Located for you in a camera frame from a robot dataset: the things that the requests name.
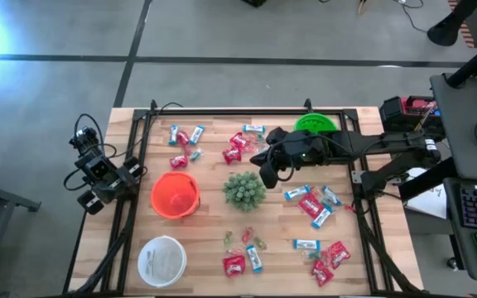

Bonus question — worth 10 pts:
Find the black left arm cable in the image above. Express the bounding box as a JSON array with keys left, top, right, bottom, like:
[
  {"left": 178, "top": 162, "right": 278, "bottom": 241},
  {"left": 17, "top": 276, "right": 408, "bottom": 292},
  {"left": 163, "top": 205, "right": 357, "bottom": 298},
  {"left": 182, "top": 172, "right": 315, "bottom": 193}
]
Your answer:
[{"left": 116, "top": 101, "right": 185, "bottom": 161}]

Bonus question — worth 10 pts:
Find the orange striped rug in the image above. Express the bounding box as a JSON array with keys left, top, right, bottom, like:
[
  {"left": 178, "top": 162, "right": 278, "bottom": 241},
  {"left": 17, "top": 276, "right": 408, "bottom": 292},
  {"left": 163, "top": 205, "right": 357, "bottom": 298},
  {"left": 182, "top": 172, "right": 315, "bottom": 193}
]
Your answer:
[{"left": 447, "top": 0, "right": 477, "bottom": 49}]

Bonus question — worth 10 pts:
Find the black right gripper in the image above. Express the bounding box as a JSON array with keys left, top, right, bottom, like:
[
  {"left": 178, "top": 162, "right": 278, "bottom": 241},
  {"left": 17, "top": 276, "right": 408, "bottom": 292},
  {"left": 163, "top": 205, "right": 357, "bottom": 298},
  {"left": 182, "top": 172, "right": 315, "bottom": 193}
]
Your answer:
[{"left": 249, "top": 126, "right": 331, "bottom": 190}]

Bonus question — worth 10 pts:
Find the white plastic bucket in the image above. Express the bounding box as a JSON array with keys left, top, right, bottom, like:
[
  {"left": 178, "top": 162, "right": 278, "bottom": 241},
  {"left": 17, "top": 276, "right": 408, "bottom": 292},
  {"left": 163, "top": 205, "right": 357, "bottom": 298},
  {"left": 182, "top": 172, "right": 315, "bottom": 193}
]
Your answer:
[{"left": 137, "top": 234, "right": 188, "bottom": 289}]

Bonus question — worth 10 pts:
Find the black diagonal pole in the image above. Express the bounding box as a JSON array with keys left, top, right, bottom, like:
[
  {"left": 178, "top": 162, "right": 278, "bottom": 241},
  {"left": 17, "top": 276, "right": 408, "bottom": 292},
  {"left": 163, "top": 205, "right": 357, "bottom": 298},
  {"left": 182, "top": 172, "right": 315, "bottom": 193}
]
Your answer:
[
  {"left": 398, "top": 156, "right": 459, "bottom": 202},
  {"left": 446, "top": 31, "right": 477, "bottom": 89}
]

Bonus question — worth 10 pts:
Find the grey metal bracket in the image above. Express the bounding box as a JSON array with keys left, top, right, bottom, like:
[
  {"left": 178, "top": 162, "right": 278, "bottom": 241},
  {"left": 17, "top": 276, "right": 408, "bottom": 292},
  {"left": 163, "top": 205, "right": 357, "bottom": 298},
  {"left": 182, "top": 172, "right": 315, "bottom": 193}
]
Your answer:
[{"left": 349, "top": 168, "right": 367, "bottom": 184}]

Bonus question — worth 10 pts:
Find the artificial succulent in patterned pot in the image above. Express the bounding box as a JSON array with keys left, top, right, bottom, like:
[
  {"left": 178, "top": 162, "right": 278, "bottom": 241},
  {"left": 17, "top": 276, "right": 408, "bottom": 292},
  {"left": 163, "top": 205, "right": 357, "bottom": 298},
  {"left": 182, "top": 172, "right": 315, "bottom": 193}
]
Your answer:
[{"left": 221, "top": 171, "right": 267, "bottom": 213}]

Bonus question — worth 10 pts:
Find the black stand foot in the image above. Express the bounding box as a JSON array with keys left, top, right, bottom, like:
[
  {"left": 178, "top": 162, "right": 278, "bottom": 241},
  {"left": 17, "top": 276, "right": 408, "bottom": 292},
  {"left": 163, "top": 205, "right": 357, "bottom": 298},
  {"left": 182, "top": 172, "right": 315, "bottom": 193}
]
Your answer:
[{"left": 426, "top": 0, "right": 477, "bottom": 47}]

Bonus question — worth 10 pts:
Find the grey desk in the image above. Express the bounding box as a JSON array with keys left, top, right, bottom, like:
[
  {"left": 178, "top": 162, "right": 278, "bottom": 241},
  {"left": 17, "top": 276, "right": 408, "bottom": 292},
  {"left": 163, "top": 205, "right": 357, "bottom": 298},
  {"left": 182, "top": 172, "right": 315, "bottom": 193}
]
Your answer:
[
  {"left": 443, "top": 176, "right": 477, "bottom": 283},
  {"left": 430, "top": 72, "right": 477, "bottom": 181}
]

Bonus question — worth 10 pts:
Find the black corrugated cable conduit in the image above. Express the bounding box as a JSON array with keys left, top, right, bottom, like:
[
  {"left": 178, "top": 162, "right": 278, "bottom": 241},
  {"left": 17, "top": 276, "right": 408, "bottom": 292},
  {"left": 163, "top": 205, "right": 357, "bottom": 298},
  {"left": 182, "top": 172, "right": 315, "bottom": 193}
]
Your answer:
[
  {"left": 72, "top": 202, "right": 138, "bottom": 296},
  {"left": 356, "top": 202, "right": 420, "bottom": 296}
]

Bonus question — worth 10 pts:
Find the black and red power station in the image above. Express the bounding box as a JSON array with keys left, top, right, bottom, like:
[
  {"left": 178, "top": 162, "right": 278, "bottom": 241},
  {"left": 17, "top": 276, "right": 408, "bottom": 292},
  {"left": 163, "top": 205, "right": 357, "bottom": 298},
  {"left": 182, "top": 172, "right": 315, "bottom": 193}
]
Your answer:
[{"left": 378, "top": 95, "right": 446, "bottom": 144}]

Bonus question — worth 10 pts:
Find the green plastic bucket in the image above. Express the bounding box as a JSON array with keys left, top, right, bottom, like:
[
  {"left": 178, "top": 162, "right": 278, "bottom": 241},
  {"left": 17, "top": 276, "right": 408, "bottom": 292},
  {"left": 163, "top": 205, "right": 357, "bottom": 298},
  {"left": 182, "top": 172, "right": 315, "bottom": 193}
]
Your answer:
[{"left": 294, "top": 112, "right": 340, "bottom": 136}]

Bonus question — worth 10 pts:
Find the orange pumpkin face bucket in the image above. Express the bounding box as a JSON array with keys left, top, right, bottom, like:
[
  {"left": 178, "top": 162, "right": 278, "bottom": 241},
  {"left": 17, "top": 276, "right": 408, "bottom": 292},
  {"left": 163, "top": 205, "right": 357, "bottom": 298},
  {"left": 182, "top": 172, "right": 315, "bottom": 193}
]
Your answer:
[{"left": 150, "top": 171, "right": 201, "bottom": 220}]

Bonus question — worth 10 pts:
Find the white paper sheet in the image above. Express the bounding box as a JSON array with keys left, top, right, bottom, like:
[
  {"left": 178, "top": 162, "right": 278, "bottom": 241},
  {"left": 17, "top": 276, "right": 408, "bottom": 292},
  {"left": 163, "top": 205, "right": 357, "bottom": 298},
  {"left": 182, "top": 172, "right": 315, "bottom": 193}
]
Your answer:
[{"left": 403, "top": 166, "right": 450, "bottom": 220}]

